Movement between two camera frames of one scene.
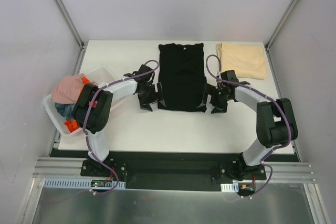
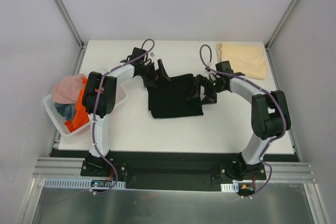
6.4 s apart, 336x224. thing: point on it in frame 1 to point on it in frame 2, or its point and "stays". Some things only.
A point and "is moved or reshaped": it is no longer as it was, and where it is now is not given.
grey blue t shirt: x=66 y=109 stays
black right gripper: x=211 y=98 to x=205 y=89
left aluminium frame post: x=63 y=9 stays
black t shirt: x=181 y=73 is moved or reshaped
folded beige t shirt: x=246 y=61 stays
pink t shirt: x=67 y=89 stays
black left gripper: x=153 y=96 to x=153 y=72
